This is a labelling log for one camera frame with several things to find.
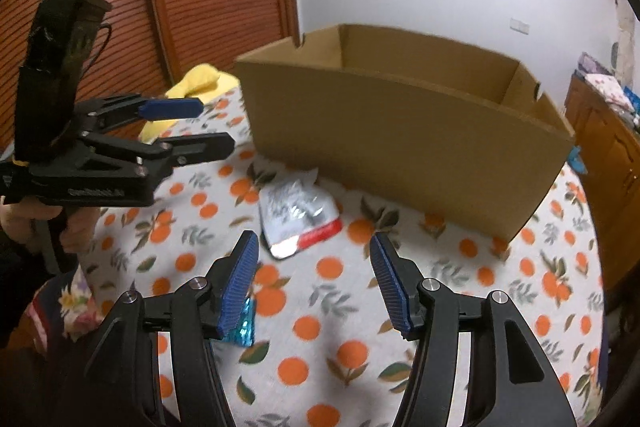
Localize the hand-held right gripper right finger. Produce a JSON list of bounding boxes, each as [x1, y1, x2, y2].
[[370, 232, 578, 427]]

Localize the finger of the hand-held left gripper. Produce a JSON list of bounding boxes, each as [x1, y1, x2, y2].
[[74, 93, 205, 131], [80, 131, 236, 188]]

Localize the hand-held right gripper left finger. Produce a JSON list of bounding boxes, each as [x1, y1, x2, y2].
[[82, 229, 261, 427]]

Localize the blue foil snack packet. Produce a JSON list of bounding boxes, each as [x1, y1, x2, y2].
[[224, 297, 257, 348]]

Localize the silver snack packet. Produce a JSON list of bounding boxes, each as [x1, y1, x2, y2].
[[257, 167, 344, 261]]

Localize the brown cardboard box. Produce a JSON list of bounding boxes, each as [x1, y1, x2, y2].
[[234, 23, 576, 248]]

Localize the person's left hand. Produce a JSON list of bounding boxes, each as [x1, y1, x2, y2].
[[0, 199, 98, 258]]

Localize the yellow cloth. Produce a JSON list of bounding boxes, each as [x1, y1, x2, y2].
[[137, 63, 242, 146]]

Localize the orange print tablecloth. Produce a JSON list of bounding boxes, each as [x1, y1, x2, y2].
[[75, 84, 608, 427]]

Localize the floral cloth with red edge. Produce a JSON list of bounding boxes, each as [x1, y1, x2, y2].
[[22, 264, 103, 344]]

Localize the blue cloth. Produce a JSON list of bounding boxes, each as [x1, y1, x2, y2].
[[567, 145, 589, 176]]

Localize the brown wooden cabinet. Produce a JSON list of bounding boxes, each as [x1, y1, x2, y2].
[[565, 74, 640, 260]]

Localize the pile of floral cloths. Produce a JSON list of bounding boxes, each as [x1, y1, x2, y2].
[[575, 51, 640, 114]]

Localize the beige curtain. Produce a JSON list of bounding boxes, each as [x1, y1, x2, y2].
[[612, 0, 637, 78]]

